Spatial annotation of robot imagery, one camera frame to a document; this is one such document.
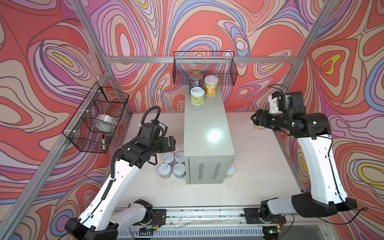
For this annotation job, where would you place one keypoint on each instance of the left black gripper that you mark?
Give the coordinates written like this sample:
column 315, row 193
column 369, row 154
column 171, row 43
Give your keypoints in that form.
column 165, row 144

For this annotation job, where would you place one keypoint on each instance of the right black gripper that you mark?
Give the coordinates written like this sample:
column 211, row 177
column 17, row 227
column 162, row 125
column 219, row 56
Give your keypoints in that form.
column 261, row 118

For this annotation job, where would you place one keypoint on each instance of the white lid can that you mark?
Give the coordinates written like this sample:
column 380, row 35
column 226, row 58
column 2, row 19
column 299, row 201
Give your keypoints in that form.
column 169, row 158
column 165, row 171
column 179, row 170
column 179, row 157

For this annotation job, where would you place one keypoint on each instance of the green label can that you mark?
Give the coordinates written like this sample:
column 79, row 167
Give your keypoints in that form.
column 197, row 96

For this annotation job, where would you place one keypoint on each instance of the orange peach can large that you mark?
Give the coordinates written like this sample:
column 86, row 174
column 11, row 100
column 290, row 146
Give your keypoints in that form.
column 210, row 85

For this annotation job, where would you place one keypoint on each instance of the dark blue tomato can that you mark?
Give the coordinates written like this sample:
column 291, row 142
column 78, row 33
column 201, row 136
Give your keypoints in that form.
column 195, row 80

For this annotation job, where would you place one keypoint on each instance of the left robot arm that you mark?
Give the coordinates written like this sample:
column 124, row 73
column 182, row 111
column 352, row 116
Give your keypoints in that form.
column 98, row 222

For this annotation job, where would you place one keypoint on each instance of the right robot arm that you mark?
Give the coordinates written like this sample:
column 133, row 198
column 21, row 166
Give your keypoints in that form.
column 327, row 197

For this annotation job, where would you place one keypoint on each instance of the grey metal cabinet counter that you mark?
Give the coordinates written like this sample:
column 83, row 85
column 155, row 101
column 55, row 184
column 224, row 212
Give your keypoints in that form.
column 208, row 146

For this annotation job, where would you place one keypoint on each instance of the black marker pen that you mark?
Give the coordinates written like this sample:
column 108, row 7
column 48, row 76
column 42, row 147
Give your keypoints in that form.
column 103, row 143

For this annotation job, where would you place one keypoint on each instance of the silver tape roll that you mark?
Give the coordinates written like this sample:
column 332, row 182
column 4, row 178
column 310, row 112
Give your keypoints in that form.
column 107, row 119

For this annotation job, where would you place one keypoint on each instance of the black wire basket back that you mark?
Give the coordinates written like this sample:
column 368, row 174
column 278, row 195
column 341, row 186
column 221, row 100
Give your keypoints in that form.
column 218, row 63

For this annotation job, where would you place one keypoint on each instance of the black wire basket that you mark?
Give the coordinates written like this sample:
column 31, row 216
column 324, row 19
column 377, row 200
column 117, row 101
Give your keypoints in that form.
column 218, row 63
column 86, row 132

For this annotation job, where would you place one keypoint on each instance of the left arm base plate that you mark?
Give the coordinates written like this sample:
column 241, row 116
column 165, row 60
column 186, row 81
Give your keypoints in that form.
column 157, row 218

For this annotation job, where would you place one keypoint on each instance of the black wire basket left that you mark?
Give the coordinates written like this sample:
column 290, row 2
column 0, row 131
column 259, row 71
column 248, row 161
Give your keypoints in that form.
column 86, row 132

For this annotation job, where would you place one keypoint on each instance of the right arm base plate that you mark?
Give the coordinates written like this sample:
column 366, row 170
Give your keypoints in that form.
column 256, row 216

